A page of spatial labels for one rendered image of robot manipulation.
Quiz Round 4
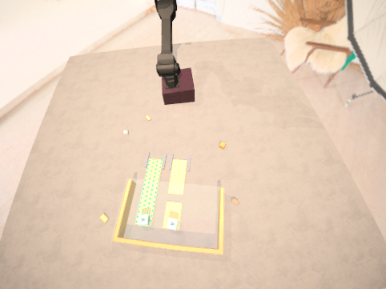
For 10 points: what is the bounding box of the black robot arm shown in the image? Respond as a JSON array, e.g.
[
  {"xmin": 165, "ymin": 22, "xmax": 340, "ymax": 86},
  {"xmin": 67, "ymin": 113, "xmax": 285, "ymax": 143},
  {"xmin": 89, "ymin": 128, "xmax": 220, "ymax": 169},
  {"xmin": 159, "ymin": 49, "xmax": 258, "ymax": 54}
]
[{"xmin": 155, "ymin": 0, "xmax": 181, "ymax": 89}]

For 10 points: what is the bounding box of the white strip with cyan polka dots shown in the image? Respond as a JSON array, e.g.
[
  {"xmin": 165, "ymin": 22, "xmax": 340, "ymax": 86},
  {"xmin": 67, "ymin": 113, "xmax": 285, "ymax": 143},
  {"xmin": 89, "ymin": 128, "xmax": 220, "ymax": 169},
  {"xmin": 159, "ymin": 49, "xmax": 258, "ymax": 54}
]
[{"xmin": 145, "ymin": 159, "xmax": 163, "ymax": 181}]

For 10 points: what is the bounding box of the pale yellow flat strip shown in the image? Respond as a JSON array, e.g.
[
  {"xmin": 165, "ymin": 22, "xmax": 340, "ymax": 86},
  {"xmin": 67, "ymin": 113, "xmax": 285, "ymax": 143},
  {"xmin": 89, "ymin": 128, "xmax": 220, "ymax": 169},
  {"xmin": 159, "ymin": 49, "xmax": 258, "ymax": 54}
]
[{"xmin": 170, "ymin": 159, "xmax": 187, "ymax": 184}]

